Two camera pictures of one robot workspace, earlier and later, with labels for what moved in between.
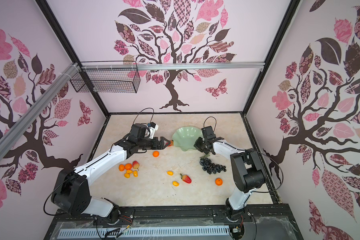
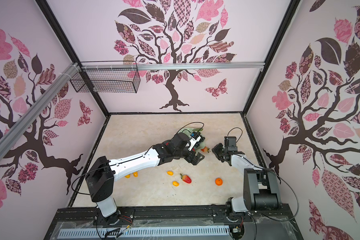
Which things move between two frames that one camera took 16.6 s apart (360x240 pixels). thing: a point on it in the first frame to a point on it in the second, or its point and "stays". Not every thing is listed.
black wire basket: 106,80 stays
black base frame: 271,222 stays
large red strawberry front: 186,178 stays
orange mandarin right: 218,181 stays
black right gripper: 197,145 to 216,150
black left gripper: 156,143 to 196,160
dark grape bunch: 211,168 to 198,130
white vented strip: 152,231 stays
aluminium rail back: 134,66 stays
